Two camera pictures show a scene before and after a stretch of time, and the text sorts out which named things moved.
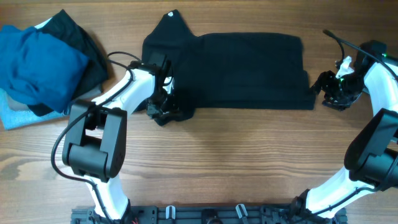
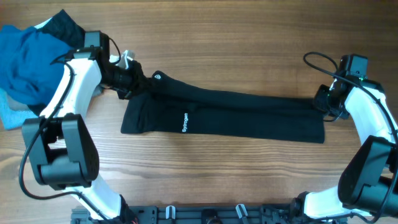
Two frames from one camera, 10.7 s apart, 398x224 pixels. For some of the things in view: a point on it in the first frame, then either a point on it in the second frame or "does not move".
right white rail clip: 239,211 does not move
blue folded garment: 35,68 does not move
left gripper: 162,109 -> 134,78
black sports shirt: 214,71 -> 166,104
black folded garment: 63,29 does not move
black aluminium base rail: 208,214 does not move
